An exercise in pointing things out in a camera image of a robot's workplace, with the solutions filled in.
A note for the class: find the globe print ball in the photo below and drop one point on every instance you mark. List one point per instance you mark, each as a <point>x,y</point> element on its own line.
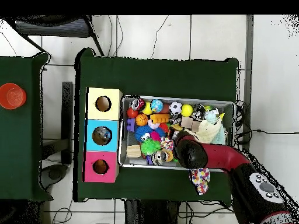
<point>156,105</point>

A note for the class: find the orange plastic cup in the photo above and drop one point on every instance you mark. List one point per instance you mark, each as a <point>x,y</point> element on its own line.
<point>11,95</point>

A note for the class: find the wooden box with three holes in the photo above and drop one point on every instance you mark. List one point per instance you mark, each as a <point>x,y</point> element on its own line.
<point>93,112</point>

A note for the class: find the small basketball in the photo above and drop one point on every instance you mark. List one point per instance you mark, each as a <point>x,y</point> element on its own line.
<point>141,119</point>

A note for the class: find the yellow ball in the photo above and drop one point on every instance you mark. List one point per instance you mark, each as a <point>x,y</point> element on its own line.
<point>186,110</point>

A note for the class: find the crushed silver can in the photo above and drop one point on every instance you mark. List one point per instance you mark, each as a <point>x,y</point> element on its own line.
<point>159,158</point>

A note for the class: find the crushed red can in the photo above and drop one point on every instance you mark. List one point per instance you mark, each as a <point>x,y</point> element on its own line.
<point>138,104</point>

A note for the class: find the mint green cloth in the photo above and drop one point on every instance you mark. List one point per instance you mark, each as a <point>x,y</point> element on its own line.
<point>211,117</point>

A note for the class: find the orange toy brick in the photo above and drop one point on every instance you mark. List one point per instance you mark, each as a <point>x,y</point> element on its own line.
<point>160,117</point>

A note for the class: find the black chair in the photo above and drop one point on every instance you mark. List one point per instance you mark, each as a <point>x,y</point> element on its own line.
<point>51,26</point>

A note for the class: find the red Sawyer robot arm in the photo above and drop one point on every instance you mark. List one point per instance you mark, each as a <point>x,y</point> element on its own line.
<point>222,156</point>

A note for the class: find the ridged wooden block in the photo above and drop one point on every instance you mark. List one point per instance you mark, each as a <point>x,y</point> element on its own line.
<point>133,151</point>

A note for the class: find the colourful patterned cloth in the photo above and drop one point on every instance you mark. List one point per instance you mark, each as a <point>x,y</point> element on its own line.
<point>167,143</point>

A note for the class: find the cream knitted cloth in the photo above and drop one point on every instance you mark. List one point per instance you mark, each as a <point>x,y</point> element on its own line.
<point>208,131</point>

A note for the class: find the dark green table cloth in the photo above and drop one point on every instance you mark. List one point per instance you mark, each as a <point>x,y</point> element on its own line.
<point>18,140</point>
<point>158,77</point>

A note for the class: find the small green spiky ball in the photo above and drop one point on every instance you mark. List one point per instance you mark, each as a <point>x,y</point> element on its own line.
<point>150,146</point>

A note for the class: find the soccer ball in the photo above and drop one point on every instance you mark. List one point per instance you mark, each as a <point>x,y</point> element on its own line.
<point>176,108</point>

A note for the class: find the polka dot cloth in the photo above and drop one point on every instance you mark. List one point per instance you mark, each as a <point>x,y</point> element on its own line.
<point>199,179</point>

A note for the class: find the yellow duck plush toy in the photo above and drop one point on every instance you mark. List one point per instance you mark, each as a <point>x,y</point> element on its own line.
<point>177,127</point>

